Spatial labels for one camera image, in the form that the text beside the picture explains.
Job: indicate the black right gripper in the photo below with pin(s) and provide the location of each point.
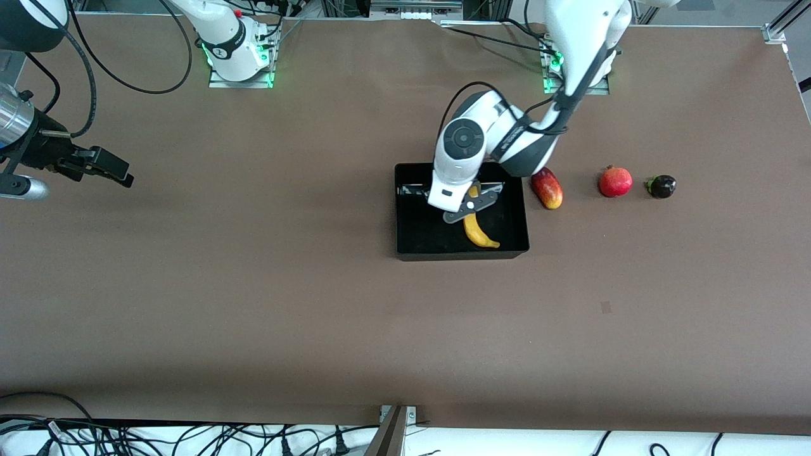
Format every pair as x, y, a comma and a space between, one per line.
45, 149

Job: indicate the black plastic box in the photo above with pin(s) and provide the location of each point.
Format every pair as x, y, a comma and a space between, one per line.
418, 234

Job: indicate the yellow banana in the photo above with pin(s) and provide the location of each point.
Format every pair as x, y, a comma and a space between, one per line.
476, 233

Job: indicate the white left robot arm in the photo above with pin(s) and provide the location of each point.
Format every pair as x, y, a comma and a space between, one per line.
462, 139

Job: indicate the grey power strip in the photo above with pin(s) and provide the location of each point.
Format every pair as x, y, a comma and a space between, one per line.
415, 12

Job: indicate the red yellow mango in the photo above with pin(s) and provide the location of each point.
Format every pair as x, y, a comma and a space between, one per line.
548, 190

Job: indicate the red pomegranate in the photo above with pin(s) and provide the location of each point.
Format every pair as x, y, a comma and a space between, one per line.
616, 182

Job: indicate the dark purple mangosteen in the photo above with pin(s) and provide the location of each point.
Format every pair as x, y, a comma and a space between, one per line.
663, 187

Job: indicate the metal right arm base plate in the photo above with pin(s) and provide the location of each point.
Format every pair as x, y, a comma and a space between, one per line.
218, 81

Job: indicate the metal table bracket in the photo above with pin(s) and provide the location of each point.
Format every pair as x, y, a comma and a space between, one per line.
389, 437

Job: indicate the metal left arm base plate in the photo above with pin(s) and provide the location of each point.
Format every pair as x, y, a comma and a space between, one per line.
602, 90

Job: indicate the aluminium frame profile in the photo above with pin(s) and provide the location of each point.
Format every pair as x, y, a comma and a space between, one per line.
776, 30

